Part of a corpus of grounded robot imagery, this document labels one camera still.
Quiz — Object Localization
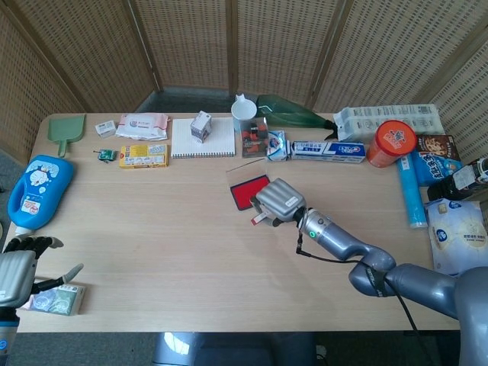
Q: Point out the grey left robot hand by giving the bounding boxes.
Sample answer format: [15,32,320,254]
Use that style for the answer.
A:
[0,235,84,308]

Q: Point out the pastel sticky notes pack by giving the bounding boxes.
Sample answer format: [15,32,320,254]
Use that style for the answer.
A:
[21,284,87,316]

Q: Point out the blue snack bag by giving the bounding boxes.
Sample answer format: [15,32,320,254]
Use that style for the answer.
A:
[411,150,464,188]

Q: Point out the green plastic dustpan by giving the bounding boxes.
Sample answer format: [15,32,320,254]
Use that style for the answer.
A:
[48,114,87,158]

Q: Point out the small white box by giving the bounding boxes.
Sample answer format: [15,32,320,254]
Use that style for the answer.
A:
[95,120,117,137]

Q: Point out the woven wooden folding screen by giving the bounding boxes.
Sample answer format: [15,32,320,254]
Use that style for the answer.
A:
[0,0,488,165]

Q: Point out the green plastic bottle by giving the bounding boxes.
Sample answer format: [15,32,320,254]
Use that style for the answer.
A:
[255,95,339,140]

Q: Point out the blue white toothpaste box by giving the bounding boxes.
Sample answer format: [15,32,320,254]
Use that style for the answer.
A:
[291,140,367,165]

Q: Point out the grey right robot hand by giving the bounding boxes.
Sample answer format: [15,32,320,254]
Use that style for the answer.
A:
[249,178,308,229]

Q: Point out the blue white tissue pack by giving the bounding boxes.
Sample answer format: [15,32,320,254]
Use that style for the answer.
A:
[425,198,488,275]

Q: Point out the clear snack box dark label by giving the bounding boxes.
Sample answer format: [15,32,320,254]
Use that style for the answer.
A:
[240,117,270,159]

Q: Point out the blue white soap box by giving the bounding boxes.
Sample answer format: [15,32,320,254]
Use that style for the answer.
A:
[265,129,293,162]

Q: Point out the red ink pad clear lid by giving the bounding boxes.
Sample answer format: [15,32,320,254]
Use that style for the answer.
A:
[226,159,271,212]

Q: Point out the small purple white carton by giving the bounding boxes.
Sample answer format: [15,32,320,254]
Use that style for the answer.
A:
[190,111,213,143]

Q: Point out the brown cookie box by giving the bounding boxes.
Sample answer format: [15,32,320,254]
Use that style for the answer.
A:
[413,134,461,163]

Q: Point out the white blue measuring cup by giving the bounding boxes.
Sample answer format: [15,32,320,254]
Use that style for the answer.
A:
[230,94,258,133]

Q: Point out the white spiral notebook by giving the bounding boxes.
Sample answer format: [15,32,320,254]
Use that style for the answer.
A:
[170,117,236,159]

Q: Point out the pink white wet wipes pack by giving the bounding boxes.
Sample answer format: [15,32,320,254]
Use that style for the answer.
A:
[115,113,172,141]

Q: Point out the blue cylindrical tube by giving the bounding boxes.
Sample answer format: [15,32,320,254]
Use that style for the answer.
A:
[396,155,428,229]

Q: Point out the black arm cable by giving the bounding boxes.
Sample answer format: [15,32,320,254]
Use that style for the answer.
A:
[296,228,420,340]

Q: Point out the orange cylindrical canister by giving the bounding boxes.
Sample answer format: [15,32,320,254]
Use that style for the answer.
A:
[366,120,417,169]

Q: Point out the yellow flat box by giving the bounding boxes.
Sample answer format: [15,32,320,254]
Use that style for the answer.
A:
[118,144,170,170]

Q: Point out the white printed long package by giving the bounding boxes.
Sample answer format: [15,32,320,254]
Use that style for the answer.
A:
[333,103,445,141]

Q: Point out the blue detergent bottle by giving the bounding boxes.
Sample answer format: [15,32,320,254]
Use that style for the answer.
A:
[7,154,75,234]

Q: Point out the dark sauce bottle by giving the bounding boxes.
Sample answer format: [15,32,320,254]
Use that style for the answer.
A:
[426,159,488,203]

